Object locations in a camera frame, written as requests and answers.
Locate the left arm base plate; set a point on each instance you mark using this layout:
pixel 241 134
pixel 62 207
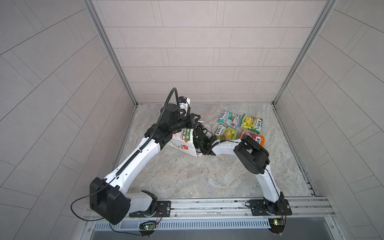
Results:
pixel 162 208

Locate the left circuit board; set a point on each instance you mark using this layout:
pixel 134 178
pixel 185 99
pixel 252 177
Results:
pixel 148 226

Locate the teal Fox's candy bag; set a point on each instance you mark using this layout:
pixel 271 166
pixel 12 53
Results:
pixel 230 119

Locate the orange Fox's candy bag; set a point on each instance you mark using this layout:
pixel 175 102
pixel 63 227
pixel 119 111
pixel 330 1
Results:
pixel 258 138

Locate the aluminium mounting rail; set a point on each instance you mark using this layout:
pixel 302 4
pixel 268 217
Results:
pixel 233 208

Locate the yellow green Fox's candy bag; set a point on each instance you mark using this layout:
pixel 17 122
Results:
pixel 251 123

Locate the green Fox's spring tea bag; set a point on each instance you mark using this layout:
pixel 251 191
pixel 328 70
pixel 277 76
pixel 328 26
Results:
pixel 226 133

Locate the white floral paper bag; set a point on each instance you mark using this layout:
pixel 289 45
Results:
pixel 183 140

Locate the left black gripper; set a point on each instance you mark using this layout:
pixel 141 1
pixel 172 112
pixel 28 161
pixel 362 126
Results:
pixel 188 118

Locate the circuit board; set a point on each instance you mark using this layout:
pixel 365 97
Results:
pixel 148 226
pixel 277 225

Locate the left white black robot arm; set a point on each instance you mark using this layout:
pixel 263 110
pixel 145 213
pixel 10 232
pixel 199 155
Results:
pixel 107 196

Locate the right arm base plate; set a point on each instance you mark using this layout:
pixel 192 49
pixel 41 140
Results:
pixel 267 208

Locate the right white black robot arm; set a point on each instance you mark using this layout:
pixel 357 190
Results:
pixel 254 158

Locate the right circuit board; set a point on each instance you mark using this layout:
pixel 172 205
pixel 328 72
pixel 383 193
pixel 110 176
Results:
pixel 277 225

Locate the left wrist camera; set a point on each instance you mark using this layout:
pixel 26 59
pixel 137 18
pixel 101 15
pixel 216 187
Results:
pixel 183 102

